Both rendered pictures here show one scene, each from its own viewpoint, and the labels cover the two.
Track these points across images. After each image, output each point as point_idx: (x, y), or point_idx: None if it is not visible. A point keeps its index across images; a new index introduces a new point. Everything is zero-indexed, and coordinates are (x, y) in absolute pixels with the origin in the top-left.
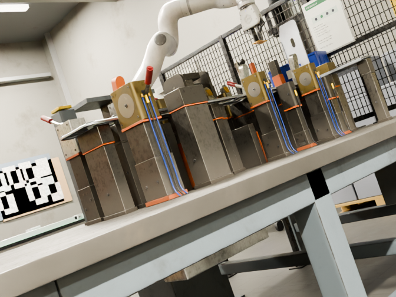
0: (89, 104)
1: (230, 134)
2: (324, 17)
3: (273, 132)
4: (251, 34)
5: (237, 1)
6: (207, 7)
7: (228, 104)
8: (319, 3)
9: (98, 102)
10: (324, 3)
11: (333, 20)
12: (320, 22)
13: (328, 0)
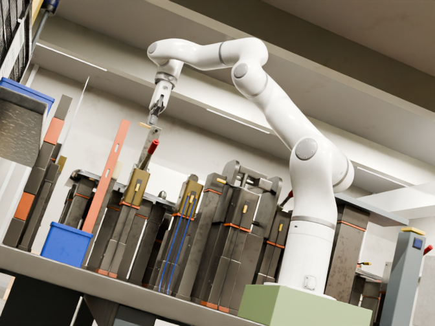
0: (381, 223)
1: None
2: (11, 58)
3: None
4: (158, 115)
5: (177, 78)
6: (208, 69)
7: None
8: (20, 38)
9: (371, 220)
10: (18, 44)
11: (8, 70)
12: (10, 57)
13: (19, 46)
